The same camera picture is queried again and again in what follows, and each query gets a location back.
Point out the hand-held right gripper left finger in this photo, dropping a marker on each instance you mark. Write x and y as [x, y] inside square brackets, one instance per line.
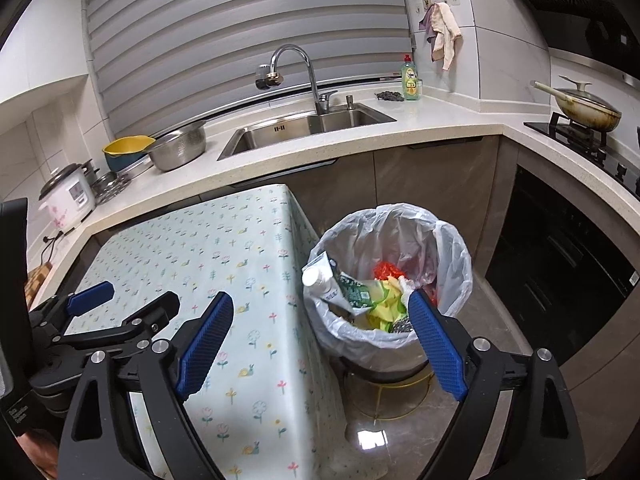
[207, 345]

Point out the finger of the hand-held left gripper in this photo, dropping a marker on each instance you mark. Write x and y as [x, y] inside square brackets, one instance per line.
[90, 295]
[150, 312]

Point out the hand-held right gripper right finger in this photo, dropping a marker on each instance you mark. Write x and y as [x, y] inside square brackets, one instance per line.
[437, 345]

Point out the yellow green packet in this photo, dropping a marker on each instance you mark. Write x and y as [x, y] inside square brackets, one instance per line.
[385, 310]

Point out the red plastic bag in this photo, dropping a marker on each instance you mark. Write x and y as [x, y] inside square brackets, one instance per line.
[385, 271]

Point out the green snack packet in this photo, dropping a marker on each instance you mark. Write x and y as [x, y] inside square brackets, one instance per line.
[357, 292]

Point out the trash bin with clear liner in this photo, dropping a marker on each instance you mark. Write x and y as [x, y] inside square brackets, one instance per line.
[400, 230]

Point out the white cylindrical container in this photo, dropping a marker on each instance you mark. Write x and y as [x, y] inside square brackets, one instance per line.
[320, 285]

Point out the person's left hand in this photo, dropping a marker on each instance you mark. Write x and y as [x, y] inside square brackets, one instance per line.
[42, 455]

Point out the checkered wooden cutting board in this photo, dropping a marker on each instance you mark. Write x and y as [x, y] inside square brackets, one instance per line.
[37, 280]

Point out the white rice cooker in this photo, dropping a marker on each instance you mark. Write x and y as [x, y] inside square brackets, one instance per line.
[65, 205]

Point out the floral tablecloth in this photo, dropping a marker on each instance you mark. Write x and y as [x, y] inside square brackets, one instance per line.
[240, 260]

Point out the metal steamer rack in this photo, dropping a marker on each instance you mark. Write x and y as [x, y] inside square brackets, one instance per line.
[110, 187]

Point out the blue basin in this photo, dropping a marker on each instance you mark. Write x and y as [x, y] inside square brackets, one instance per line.
[125, 162]

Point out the black built-in oven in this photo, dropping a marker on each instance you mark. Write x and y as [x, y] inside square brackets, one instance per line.
[560, 270]

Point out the yellow bowl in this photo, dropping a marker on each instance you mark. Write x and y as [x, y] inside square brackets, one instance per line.
[125, 146]

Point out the steel colander bowl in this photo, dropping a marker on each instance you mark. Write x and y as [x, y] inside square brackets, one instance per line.
[177, 150]

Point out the grey base cabinets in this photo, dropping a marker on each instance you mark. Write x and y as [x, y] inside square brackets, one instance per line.
[425, 175]

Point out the white stone kitchen counter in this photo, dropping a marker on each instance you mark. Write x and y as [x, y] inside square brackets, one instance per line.
[450, 120]

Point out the stainless steel sink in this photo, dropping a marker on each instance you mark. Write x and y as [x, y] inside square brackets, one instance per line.
[300, 127]

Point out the black gas stove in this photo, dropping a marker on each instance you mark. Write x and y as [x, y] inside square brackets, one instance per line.
[575, 135]

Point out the dark scouring pad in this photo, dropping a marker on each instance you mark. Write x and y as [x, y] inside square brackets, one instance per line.
[390, 96]

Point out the green dish soap bottle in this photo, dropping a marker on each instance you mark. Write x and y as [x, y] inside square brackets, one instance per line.
[410, 85]

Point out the wok with lid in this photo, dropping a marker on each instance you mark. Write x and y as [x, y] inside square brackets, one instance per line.
[590, 115]

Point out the chrome kitchen faucet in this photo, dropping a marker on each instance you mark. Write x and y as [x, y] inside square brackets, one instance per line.
[312, 85]

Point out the grey window blind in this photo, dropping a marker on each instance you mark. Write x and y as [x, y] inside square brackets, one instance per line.
[240, 25]

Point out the beige hanging cloth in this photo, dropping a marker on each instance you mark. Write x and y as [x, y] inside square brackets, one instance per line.
[447, 35]

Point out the purple hanging cloth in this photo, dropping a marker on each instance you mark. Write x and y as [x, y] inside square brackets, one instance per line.
[427, 22]

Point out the black range hood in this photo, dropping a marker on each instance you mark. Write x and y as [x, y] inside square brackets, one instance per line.
[575, 15]

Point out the white wall cabinet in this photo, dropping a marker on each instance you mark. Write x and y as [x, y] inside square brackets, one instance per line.
[40, 35]

